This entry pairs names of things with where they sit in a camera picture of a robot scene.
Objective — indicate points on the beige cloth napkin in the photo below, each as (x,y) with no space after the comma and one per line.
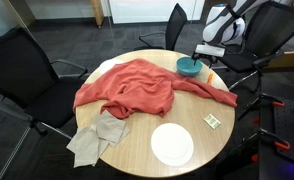
(85,150)
(110,128)

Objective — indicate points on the white plate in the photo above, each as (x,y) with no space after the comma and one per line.
(172,144)

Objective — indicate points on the blue bowl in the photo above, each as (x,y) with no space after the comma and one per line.
(188,66)

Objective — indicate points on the red cloth garment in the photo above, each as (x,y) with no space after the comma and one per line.
(137,86)

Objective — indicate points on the orange marker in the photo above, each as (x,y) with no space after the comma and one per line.
(210,78)

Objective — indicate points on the wooden post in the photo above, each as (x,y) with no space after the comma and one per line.
(97,11)

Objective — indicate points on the wooden cabinet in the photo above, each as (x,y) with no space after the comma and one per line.
(290,60)

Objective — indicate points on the slim black office chair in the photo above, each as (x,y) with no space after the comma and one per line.
(175,26)

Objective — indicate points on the black office chair chrome base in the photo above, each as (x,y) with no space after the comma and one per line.
(273,26)

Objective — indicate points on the large black mesh office chair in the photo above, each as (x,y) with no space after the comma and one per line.
(17,66)

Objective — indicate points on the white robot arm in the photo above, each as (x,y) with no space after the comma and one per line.
(222,25)

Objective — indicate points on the small white green packet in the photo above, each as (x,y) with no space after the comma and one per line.
(212,121)

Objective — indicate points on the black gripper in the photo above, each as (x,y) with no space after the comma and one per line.
(197,56)

